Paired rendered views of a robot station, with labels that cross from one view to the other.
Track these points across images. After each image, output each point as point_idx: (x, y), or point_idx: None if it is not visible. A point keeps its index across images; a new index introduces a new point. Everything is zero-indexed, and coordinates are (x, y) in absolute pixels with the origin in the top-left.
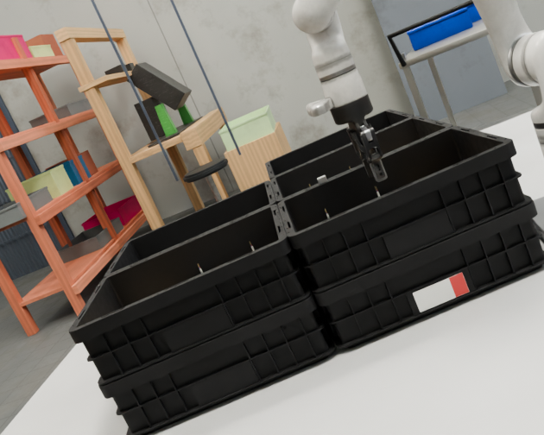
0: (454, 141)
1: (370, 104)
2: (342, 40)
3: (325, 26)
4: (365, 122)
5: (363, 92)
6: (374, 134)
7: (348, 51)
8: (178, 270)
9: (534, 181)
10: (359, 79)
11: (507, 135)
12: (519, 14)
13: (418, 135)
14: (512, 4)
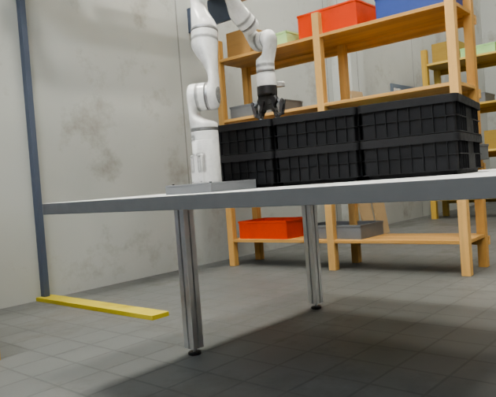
0: (269, 128)
1: (259, 91)
2: (258, 57)
3: (255, 50)
4: (257, 99)
5: (257, 85)
6: (251, 105)
7: (257, 64)
8: None
9: (291, 186)
10: (257, 78)
11: (454, 176)
12: (206, 70)
13: (353, 122)
14: (203, 65)
